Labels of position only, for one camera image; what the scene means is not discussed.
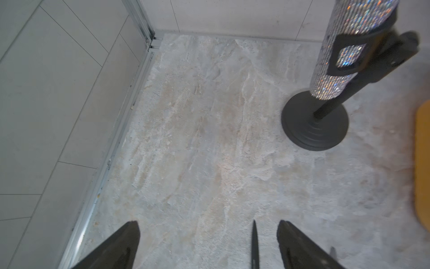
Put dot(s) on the large silver blade black scissors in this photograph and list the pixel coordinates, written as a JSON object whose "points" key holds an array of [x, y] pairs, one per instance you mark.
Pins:
{"points": [[333, 253]]}

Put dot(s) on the black yellow handled scissors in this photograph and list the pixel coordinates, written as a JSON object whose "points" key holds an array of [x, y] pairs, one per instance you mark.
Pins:
{"points": [[255, 264]]}

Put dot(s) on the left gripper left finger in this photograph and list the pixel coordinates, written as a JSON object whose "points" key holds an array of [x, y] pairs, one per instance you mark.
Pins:
{"points": [[117, 252]]}

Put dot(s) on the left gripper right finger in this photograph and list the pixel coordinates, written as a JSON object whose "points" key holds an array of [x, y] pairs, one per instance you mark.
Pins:
{"points": [[298, 251]]}

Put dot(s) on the yellow plastic storage box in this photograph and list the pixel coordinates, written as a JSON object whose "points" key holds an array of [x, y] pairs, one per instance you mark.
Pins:
{"points": [[422, 165]]}

